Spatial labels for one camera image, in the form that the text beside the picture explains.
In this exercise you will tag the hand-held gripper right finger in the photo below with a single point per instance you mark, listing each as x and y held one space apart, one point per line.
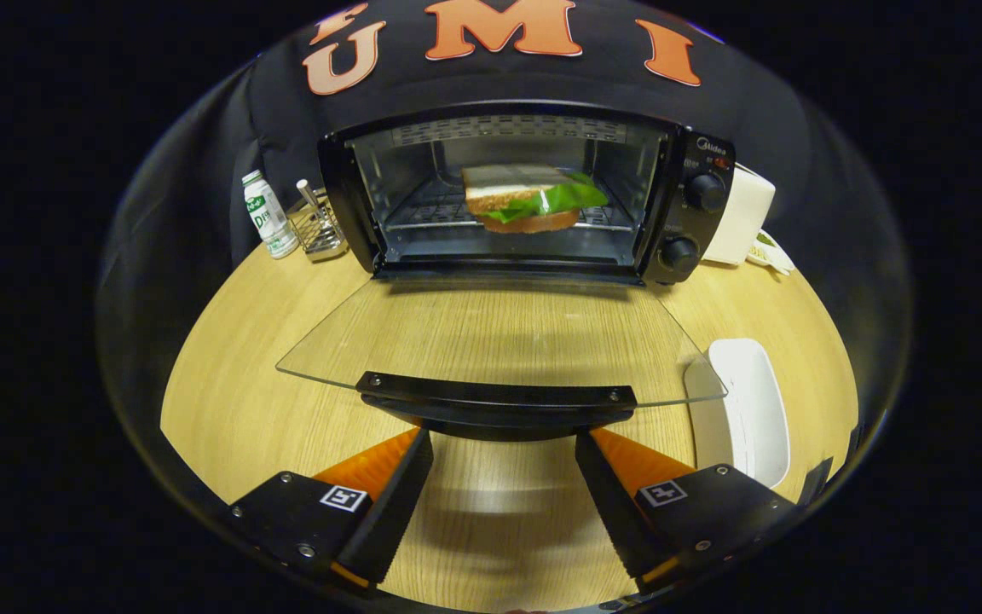
610 507

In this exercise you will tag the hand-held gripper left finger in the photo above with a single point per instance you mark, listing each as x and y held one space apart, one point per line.
393 507

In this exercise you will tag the black toaster oven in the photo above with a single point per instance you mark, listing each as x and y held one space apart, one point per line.
700 223

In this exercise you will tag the lettuce sandwich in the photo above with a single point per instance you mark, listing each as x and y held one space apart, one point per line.
521 200

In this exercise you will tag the white toaster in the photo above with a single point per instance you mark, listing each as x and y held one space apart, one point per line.
742 217

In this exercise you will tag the white ribbed tray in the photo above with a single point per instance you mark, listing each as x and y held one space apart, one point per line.
751 409

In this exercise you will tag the black stand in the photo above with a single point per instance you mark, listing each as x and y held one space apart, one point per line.
817 482

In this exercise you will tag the white divided bean dish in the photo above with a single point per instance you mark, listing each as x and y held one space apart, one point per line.
771 251

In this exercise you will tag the white green-label drink bottle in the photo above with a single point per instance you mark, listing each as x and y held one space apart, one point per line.
268 217

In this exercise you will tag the metal utensil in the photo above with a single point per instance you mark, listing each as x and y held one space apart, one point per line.
309 194

